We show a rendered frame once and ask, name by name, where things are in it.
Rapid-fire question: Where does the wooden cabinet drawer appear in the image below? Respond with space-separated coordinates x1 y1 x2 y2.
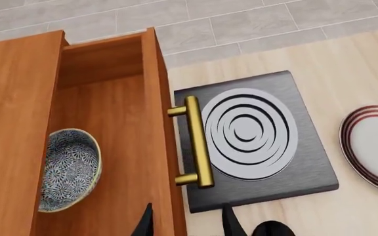
31 27 188 236

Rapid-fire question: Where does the white plate with red rings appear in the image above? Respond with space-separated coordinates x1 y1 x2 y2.
339 104 378 197

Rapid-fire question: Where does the flat black stove plate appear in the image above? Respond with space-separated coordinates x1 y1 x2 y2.
173 70 339 214

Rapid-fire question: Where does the blue patterned bowl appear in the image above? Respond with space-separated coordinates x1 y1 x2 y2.
37 128 103 213

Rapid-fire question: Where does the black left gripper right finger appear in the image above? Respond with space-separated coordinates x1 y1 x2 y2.
221 203 249 236

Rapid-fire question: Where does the wooden cabinet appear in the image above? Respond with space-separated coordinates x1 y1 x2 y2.
0 29 71 236

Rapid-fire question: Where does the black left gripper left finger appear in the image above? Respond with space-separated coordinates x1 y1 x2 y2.
136 203 154 236

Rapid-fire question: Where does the brass drawer handle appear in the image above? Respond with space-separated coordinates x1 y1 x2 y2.
167 95 215 189

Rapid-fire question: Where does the round black stove knob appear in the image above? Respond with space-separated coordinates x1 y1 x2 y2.
253 220 295 236

